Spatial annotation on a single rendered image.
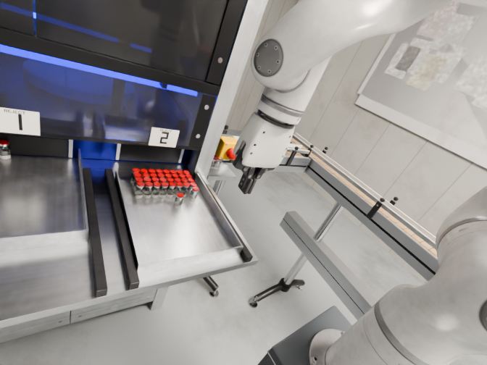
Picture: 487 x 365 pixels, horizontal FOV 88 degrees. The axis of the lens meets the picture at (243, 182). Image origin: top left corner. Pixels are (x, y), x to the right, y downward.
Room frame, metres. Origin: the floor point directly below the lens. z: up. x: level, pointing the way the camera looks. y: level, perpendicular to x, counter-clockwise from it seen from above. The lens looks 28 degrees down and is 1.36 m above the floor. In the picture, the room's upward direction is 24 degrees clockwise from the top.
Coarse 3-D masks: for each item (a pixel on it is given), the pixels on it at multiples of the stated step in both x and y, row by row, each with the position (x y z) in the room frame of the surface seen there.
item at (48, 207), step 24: (0, 168) 0.45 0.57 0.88; (24, 168) 0.48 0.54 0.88; (48, 168) 0.51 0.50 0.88; (72, 168) 0.55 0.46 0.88; (0, 192) 0.38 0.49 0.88; (24, 192) 0.41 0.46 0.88; (48, 192) 0.44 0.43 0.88; (72, 192) 0.47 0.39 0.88; (0, 216) 0.33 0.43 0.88; (24, 216) 0.35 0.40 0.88; (48, 216) 0.38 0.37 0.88; (72, 216) 0.40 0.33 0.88; (0, 240) 0.27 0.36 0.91; (24, 240) 0.29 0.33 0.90; (48, 240) 0.31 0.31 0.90; (72, 240) 0.34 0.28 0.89
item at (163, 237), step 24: (120, 192) 0.51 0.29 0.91; (144, 216) 0.49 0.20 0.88; (168, 216) 0.53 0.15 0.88; (192, 216) 0.57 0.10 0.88; (216, 216) 0.61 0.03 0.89; (144, 240) 0.42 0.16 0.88; (168, 240) 0.45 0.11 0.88; (192, 240) 0.48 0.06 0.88; (216, 240) 0.52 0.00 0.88; (144, 264) 0.34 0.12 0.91; (168, 264) 0.37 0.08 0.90; (192, 264) 0.41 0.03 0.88
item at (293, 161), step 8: (296, 144) 1.39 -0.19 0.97; (288, 152) 1.33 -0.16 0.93; (296, 152) 1.31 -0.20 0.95; (304, 152) 1.35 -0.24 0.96; (224, 160) 0.99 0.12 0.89; (232, 160) 1.00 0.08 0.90; (288, 160) 1.24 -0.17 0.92; (296, 160) 1.29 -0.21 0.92; (304, 160) 1.33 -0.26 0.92; (232, 168) 1.03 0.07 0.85; (280, 168) 1.23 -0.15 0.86; (288, 168) 1.27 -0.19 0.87; (296, 168) 1.31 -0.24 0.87; (304, 168) 1.36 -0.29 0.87
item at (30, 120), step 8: (0, 112) 0.45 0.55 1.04; (8, 112) 0.45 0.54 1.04; (16, 112) 0.46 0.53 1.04; (24, 112) 0.47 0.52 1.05; (32, 112) 0.48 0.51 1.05; (0, 120) 0.44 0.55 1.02; (8, 120) 0.45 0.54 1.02; (16, 120) 0.46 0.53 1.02; (24, 120) 0.47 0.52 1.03; (32, 120) 0.48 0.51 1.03; (0, 128) 0.44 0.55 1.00; (8, 128) 0.45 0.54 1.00; (16, 128) 0.46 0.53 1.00; (24, 128) 0.47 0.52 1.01; (32, 128) 0.48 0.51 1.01
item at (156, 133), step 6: (156, 132) 0.67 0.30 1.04; (168, 132) 0.70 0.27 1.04; (174, 132) 0.71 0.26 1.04; (150, 138) 0.66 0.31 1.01; (156, 138) 0.68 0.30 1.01; (168, 138) 0.70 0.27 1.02; (174, 138) 0.71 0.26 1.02; (150, 144) 0.67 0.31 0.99; (156, 144) 0.68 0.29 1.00; (162, 144) 0.69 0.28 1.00; (168, 144) 0.70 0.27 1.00; (174, 144) 0.72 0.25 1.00
